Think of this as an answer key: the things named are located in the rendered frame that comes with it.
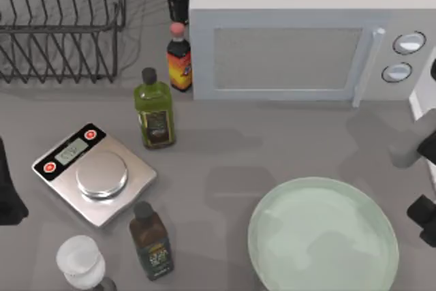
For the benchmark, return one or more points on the green oil bottle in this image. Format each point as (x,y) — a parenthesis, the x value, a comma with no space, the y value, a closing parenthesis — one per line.
(155,114)

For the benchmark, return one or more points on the dark bottle with orange label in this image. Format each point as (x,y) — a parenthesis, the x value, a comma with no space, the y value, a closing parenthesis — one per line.
(179,62)

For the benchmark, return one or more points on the microwave oven door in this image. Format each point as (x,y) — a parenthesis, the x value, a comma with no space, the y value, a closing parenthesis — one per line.
(286,57)

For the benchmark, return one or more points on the silver kitchen scale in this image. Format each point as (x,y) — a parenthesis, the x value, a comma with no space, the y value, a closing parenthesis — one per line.
(102,175)

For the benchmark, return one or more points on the brown bottle with dark label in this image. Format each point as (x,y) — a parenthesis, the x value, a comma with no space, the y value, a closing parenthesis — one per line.
(152,246)

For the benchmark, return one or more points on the pale green plate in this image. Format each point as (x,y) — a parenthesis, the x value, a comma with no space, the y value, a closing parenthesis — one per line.
(323,236)

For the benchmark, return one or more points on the round microwave knob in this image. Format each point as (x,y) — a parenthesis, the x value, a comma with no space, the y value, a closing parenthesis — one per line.
(408,43)
(396,72)

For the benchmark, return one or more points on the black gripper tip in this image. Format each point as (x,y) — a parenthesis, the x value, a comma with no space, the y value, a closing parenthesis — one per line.
(8,188)
(424,216)

